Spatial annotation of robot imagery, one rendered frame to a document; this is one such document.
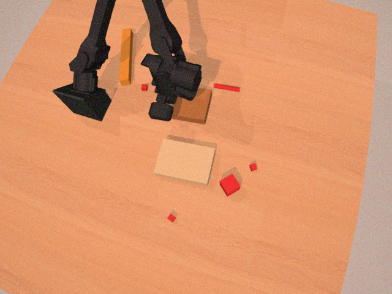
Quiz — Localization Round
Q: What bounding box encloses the brown block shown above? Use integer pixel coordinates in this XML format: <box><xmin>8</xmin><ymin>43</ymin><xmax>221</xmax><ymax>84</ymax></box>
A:
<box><xmin>171</xmin><ymin>88</ymin><xmax>212</xmax><ymax>124</ymax></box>

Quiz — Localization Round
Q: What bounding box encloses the tan flat board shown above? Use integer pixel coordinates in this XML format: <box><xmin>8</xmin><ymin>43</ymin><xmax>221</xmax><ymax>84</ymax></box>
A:
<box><xmin>154</xmin><ymin>138</ymin><xmax>216</xmax><ymax>187</ymax></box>

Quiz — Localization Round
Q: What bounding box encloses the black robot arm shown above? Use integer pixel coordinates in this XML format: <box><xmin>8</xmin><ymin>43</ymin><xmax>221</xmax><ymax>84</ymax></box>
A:
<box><xmin>69</xmin><ymin>0</ymin><xmax>202</xmax><ymax>101</ymax></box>

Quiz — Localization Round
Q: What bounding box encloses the orange long rectangular bar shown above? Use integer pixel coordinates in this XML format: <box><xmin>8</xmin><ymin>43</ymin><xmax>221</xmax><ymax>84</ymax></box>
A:
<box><xmin>119</xmin><ymin>28</ymin><xmax>134</xmax><ymax>86</ymax></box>

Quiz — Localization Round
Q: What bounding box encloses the red cylinder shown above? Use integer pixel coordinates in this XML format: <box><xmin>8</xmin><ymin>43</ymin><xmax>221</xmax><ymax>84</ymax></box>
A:
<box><xmin>214</xmin><ymin>84</ymin><xmax>240</xmax><ymax>92</ymax></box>

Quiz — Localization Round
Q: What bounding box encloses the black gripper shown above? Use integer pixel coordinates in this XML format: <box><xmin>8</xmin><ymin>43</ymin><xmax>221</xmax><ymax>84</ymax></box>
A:
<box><xmin>148</xmin><ymin>80</ymin><xmax>178</xmax><ymax>121</ymax></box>

